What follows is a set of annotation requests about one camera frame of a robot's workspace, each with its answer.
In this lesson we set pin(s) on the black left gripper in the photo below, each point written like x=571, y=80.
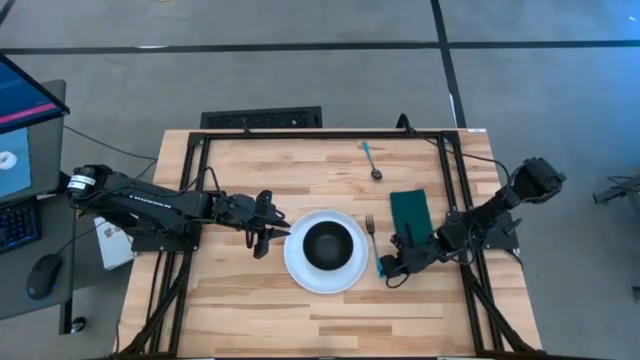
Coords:
x=245, y=212

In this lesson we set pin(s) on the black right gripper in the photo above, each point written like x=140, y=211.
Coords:
x=417, y=252

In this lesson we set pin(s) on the white round plate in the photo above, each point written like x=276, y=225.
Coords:
x=300, y=270

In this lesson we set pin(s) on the black bowl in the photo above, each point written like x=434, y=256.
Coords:
x=327, y=245

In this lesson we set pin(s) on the dark green cloth napkin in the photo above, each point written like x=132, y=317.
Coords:
x=412, y=210

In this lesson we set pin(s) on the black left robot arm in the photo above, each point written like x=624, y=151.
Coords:
x=150, y=200

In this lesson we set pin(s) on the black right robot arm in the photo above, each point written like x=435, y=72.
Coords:
x=500, y=205

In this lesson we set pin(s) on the white box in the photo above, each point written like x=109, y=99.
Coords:
x=115, y=250

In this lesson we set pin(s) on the desk castor wheel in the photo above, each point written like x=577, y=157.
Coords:
x=78, y=325

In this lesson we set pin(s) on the black computer mouse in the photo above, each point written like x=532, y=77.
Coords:
x=44, y=276

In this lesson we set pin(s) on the grey-backed light blue screen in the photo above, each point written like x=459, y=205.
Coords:
x=47, y=150

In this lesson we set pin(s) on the black backlit keyboard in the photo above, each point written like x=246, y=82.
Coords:
x=17, y=225

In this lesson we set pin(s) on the grey side desk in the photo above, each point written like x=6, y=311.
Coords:
x=15, y=305

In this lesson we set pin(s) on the black computer monitor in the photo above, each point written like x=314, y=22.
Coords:
x=30, y=100

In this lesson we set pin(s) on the black aluminium table frame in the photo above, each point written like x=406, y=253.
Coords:
x=325, y=135

